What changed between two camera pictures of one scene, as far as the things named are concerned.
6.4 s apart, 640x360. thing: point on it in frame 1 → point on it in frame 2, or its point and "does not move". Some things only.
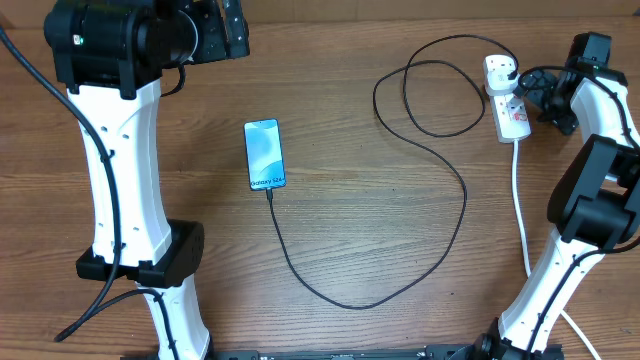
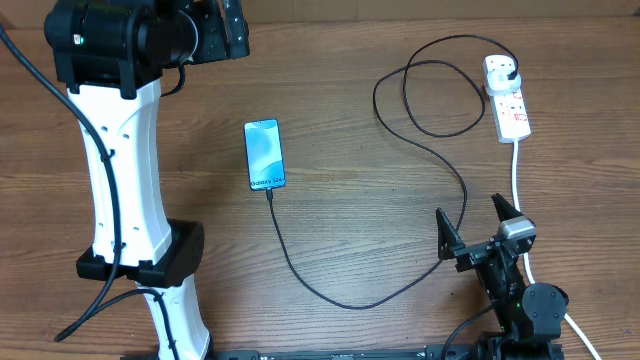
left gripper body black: x=214 y=40 does not move
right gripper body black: x=539 y=90 → x=471 y=256
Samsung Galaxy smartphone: x=264 y=154 does not move
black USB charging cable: x=443 y=135 does not move
